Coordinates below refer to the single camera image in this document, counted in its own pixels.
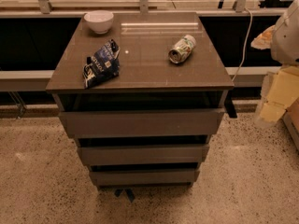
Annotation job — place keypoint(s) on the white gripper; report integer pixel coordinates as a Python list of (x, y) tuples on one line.
[(287, 39)]

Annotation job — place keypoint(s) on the grey top drawer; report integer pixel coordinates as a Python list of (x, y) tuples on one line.
[(141, 123)]

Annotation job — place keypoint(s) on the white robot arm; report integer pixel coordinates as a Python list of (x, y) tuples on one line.
[(284, 46)]

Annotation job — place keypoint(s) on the grey drawer cabinet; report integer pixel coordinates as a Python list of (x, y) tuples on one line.
[(147, 81)]

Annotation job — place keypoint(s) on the grey middle drawer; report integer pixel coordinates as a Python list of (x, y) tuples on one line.
[(153, 154)]

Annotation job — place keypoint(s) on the green soda can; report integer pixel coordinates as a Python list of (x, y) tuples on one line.
[(182, 49)]

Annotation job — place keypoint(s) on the blue chip bag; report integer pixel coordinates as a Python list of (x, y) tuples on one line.
[(103, 65)]

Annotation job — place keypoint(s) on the white bowl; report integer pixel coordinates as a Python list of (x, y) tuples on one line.
[(99, 21)]

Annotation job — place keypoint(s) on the blue tape cross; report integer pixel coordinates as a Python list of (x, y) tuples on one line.
[(128, 192)]

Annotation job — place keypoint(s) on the metal railing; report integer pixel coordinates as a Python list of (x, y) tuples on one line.
[(143, 3)]

